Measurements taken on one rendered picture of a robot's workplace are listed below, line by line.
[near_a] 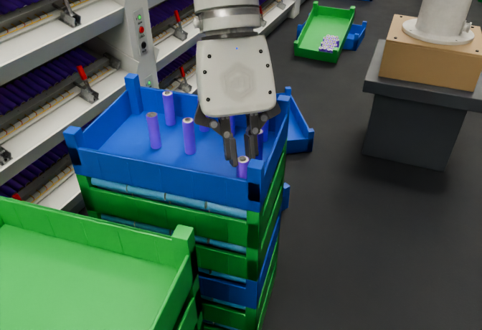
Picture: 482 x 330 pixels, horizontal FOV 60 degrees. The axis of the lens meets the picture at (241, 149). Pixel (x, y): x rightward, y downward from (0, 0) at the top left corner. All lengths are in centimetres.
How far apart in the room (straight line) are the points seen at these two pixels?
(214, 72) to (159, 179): 18
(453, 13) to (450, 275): 66
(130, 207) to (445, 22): 94
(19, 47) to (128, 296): 59
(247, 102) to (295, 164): 79
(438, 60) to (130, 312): 99
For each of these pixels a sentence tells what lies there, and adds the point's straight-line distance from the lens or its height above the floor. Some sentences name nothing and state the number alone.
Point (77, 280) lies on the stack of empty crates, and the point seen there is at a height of 40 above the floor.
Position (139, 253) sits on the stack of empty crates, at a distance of 55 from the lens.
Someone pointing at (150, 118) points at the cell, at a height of 47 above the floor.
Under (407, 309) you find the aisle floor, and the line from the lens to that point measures 104.
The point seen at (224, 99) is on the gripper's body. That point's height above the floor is 56.
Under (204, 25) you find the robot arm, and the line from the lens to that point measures 54.
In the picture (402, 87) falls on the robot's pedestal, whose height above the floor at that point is 28.
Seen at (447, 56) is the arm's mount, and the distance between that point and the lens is 123.
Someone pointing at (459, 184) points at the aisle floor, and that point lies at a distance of 140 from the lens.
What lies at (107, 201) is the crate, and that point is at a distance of 71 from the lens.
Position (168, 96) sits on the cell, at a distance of 74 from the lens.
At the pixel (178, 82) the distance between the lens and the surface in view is 153.
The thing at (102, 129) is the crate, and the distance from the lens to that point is 74.
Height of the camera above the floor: 83
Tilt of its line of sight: 37 degrees down
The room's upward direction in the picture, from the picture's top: straight up
